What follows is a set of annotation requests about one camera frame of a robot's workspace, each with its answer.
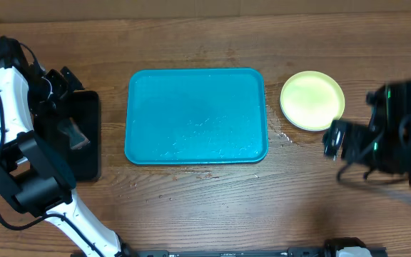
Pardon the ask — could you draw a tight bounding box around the grey-green sponge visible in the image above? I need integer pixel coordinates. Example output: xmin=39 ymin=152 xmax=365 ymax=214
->
xmin=57 ymin=118 xmax=90 ymax=151

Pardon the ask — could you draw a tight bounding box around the teal tray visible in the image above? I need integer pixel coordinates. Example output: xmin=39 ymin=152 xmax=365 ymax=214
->
xmin=124 ymin=68 xmax=269 ymax=165

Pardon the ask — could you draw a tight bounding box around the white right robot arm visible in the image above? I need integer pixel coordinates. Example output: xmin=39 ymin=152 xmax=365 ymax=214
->
xmin=323 ymin=80 xmax=411 ymax=205

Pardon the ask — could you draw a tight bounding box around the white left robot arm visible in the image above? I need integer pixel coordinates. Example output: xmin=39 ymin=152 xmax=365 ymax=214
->
xmin=0 ymin=36 xmax=132 ymax=256

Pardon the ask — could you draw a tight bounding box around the yellow plate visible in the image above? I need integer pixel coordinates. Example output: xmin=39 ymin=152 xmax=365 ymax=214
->
xmin=280 ymin=71 xmax=345 ymax=131

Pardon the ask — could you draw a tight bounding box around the black tray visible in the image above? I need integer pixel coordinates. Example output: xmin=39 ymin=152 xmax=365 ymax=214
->
xmin=34 ymin=91 xmax=101 ymax=182

